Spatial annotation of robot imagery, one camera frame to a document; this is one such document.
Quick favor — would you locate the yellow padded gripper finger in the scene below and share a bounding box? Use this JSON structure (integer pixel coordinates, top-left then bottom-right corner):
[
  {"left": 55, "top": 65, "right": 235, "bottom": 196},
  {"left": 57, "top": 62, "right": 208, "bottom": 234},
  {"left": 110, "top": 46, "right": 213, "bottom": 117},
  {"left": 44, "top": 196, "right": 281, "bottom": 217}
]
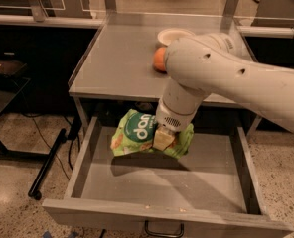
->
[{"left": 153, "top": 126, "right": 176, "bottom": 151}]

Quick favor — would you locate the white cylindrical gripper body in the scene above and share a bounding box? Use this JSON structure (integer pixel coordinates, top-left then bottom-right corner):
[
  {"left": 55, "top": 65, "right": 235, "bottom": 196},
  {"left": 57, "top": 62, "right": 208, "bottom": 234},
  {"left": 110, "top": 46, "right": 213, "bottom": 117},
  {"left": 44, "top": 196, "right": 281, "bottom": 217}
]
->
[{"left": 156, "top": 79, "right": 207, "bottom": 132}]

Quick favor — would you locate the green rice chip bag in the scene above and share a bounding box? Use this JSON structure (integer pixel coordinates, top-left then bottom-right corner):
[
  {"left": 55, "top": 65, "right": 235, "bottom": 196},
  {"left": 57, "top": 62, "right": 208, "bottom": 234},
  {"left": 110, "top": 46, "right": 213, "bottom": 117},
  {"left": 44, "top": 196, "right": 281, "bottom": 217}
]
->
[{"left": 110, "top": 109, "right": 194, "bottom": 159}]

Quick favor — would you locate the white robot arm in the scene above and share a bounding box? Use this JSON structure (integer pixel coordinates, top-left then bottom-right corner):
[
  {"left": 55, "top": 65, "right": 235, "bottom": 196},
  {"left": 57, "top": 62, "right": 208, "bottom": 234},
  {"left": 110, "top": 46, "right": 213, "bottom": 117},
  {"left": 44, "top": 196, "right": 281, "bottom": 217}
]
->
[{"left": 153, "top": 34, "right": 294, "bottom": 151}]

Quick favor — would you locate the grey open top drawer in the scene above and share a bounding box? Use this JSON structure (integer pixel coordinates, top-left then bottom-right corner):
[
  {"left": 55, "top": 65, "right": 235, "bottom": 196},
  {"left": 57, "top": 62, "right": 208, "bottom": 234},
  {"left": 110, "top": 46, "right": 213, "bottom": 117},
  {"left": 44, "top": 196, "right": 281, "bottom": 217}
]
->
[{"left": 43, "top": 118, "right": 293, "bottom": 238}]

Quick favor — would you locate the grey counter cabinet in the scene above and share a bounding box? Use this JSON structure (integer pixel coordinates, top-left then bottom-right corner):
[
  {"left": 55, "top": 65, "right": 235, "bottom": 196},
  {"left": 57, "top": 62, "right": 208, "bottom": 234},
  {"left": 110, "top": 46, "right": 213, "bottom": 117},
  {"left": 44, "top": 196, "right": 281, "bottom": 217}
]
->
[{"left": 69, "top": 13, "right": 256, "bottom": 129}]

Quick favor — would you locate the orange fruit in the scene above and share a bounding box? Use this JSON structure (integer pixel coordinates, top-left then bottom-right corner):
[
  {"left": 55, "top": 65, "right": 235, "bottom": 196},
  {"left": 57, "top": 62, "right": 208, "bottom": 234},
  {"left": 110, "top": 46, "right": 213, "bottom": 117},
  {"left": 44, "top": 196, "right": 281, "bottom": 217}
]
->
[{"left": 153, "top": 47, "right": 166, "bottom": 72}]

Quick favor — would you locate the white paper bowl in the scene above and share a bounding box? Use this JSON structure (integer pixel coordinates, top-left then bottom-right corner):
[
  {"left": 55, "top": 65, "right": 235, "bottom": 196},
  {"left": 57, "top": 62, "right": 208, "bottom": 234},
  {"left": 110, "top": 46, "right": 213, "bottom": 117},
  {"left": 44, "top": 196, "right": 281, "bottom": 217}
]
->
[{"left": 157, "top": 28, "right": 194, "bottom": 47}]

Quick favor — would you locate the black metal floor bar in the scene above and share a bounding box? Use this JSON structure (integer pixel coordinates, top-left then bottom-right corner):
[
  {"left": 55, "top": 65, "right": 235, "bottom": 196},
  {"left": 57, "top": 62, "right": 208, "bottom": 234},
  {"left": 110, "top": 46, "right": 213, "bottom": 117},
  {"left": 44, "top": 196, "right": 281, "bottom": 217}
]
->
[{"left": 28, "top": 129, "right": 66, "bottom": 200}]

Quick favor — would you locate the dark side table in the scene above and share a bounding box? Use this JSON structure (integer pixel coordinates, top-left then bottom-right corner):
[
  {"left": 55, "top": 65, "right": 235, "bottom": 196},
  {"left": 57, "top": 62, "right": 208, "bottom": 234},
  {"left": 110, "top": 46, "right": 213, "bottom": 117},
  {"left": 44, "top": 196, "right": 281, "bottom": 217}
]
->
[{"left": 0, "top": 59, "right": 46, "bottom": 161}]

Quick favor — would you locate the metal railing bar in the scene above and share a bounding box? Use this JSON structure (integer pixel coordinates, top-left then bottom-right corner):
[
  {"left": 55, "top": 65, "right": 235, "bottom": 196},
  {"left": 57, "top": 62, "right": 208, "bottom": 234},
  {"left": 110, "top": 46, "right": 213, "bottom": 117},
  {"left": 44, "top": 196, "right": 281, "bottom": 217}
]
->
[{"left": 0, "top": 15, "right": 104, "bottom": 29}]

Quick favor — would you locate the black metal drawer handle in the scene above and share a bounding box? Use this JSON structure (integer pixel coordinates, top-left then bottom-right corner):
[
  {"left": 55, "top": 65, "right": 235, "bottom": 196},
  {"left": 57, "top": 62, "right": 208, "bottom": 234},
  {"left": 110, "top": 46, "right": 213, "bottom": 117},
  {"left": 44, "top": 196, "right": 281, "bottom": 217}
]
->
[{"left": 144, "top": 220, "right": 185, "bottom": 238}]

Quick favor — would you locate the black floor cable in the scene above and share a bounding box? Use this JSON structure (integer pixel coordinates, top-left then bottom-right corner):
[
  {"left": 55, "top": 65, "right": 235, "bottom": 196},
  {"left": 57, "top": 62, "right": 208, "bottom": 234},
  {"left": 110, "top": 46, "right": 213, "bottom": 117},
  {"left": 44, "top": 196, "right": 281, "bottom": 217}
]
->
[{"left": 21, "top": 112, "right": 81, "bottom": 181}]

